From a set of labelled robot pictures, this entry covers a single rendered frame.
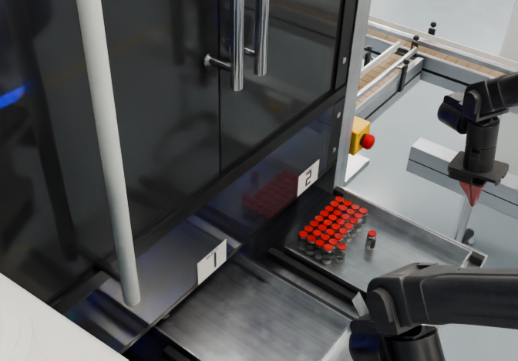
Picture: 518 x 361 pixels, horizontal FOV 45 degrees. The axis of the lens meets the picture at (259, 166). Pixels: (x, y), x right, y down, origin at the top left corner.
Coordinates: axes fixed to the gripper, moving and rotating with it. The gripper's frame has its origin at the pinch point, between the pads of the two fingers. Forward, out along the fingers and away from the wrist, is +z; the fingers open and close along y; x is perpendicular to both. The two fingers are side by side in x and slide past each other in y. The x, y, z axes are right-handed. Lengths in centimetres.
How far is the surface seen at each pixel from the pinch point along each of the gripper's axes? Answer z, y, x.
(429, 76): 19, 46, -82
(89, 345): -51, -5, 91
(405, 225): 17.3, 17.1, -4.9
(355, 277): 18.3, 18.9, 15.6
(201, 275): 2, 36, 45
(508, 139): 73, 33, -141
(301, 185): 2.7, 36.0, 10.2
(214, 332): 16, 34, 46
